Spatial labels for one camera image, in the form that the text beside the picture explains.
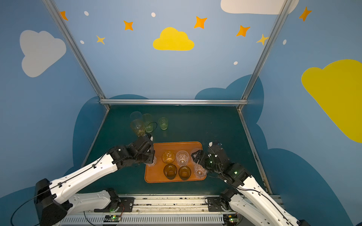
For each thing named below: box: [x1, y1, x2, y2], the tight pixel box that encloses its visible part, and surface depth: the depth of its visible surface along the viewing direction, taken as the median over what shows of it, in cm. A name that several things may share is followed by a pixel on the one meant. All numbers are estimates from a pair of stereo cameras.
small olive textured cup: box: [178, 165, 192, 181], surface depth 82 cm
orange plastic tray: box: [144, 141, 206, 183], surface depth 86 cm
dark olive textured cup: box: [163, 163, 178, 180], surface depth 82 cm
